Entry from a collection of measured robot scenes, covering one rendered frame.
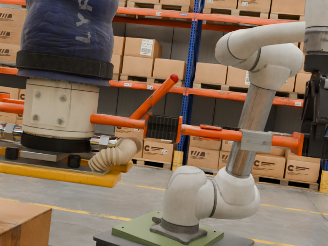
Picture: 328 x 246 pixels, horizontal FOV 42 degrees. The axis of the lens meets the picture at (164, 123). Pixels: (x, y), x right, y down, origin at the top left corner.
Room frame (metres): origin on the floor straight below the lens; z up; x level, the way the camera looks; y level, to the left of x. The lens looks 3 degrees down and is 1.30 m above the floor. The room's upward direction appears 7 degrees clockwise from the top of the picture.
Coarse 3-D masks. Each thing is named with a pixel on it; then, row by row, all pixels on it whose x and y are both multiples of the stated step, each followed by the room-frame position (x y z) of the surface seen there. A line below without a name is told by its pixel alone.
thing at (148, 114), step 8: (152, 120) 0.97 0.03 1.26; (160, 120) 0.97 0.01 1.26; (168, 120) 0.96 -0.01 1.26; (176, 120) 0.96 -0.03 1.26; (144, 128) 0.98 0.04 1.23; (152, 128) 0.97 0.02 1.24; (160, 128) 0.97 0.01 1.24; (168, 128) 0.97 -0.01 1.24; (176, 128) 0.97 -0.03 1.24; (144, 136) 0.98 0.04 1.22; (152, 136) 0.97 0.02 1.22; (160, 136) 0.97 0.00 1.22; (168, 136) 0.96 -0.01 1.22; (176, 136) 0.97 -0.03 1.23
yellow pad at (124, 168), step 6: (0, 150) 1.08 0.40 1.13; (96, 150) 1.11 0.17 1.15; (18, 156) 1.08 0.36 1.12; (66, 162) 1.07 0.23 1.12; (84, 162) 1.07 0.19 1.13; (132, 162) 1.15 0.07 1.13; (108, 168) 1.07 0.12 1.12; (114, 168) 1.07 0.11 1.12; (120, 168) 1.07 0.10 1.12; (126, 168) 1.07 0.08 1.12
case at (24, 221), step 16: (0, 208) 1.19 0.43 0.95; (16, 208) 1.21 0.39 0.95; (32, 208) 1.23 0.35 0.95; (48, 208) 1.25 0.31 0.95; (0, 224) 1.06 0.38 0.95; (16, 224) 1.07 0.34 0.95; (32, 224) 1.14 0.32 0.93; (48, 224) 1.25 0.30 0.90; (0, 240) 0.99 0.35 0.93; (16, 240) 1.07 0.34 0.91; (32, 240) 1.15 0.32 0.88; (48, 240) 1.26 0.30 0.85
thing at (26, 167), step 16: (0, 160) 0.90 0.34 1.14; (16, 160) 0.93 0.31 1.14; (32, 160) 0.95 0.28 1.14; (80, 160) 0.93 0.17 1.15; (32, 176) 0.89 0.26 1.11; (48, 176) 0.88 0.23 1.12; (64, 176) 0.88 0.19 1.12; (80, 176) 0.88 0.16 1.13; (96, 176) 0.88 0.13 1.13; (112, 176) 0.90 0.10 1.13
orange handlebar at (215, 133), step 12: (0, 108) 1.01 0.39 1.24; (12, 108) 1.00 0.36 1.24; (96, 120) 0.99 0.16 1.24; (108, 120) 0.99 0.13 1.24; (120, 120) 0.99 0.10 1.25; (132, 120) 0.99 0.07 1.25; (144, 120) 1.03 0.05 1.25; (192, 132) 0.98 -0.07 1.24; (204, 132) 0.98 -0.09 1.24; (216, 132) 0.98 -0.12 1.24; (228, 132) 0.98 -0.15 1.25; (240, 132) 0.98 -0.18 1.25; (276, 144) 0.97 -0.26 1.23; (288, 144) 0.97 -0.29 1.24
